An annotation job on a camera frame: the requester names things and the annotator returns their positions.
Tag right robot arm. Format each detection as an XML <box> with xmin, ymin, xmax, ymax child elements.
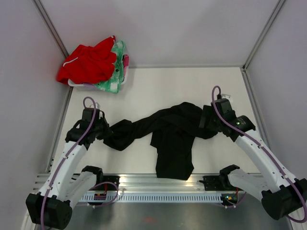
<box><xmin>200</xmin><ymin>98</ymin><xmax>307</xmax><ymax>220</ymax></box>

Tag pink white garment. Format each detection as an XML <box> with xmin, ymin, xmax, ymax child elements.
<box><xmin>123</xmin><ymin>54</ymin><xmax>130</xmax><ymax>73</ymax></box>

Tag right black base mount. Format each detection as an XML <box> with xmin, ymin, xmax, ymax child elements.
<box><xmin>198</xmin><ymin>164</ymin><xmax>240</xmax><ymax>191</ymax></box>

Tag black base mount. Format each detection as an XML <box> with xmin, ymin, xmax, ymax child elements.
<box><xmin>82</xmin><ymin>165</ymin><xmax>120</xmax><ymax>193</ymax></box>
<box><xmin>198</xmin><ymin>164</ymin><xmax>240</xmax><ymax>191</ymax></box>

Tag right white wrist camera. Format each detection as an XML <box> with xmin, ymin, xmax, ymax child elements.
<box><xmin>216</xmin><ymin>93</ymin><xmax>234</xmax><ymax>104</ymax></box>

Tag red garment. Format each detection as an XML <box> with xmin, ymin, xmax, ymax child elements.
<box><xmin>56</xmin><ymin>35</ymin><xmax>117</xmax><ymax>84</ymax></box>

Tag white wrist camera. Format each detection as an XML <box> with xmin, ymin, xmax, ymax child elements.
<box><xmin>216</xmin><ymin>93</ymin><xmax>234</xmax><ymax>104</ymax></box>
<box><xmin>85</xmin><ymin>100</ymin><xmax>101</xmax><ymax>110</ymax></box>

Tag white laundry basket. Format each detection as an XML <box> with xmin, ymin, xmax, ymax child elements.
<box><xmin>68</xmin><ymin>58</ymin><xmax>129</xmax><ymax>93</ymax></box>

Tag green white patterned garment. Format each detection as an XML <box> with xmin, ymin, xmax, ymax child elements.
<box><xmin>94</xmin><ymin>41</ymin><xmax>130</xmax><ymax>93</ymax></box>

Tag white slotted cable duct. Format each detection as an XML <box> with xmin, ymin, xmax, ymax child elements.
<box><xmin>80</xmin><ymin>193</ymin><xmax>222</xmax><ymax>203</ymax></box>

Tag aluminium mounting rail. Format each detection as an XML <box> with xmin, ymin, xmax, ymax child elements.
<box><xmin>33</xmin><ymin>173</ymin><xmax>264</xmax><ymax>192</ymax></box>

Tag black trousers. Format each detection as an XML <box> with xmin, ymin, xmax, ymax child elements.
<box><xmin>104</xmin><ymin>102</ymin><xmax>217</xmax><ymax>180</ymax></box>

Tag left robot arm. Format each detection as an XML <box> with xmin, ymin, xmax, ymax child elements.
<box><xmin>25</xmin><ymin>108</ymin><xmax>110</xmax><ymax>230</ymax></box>

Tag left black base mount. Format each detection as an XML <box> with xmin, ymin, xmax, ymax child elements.
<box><xmin>82</xmin><ymin>165</ymin><xmax>120</xmax><ymax>193</ymax></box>

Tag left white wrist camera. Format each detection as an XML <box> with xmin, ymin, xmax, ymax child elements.
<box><xmin>85</xmin><ymin>100</ymin><xmax>101</xmax><ymax>110</ymax></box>

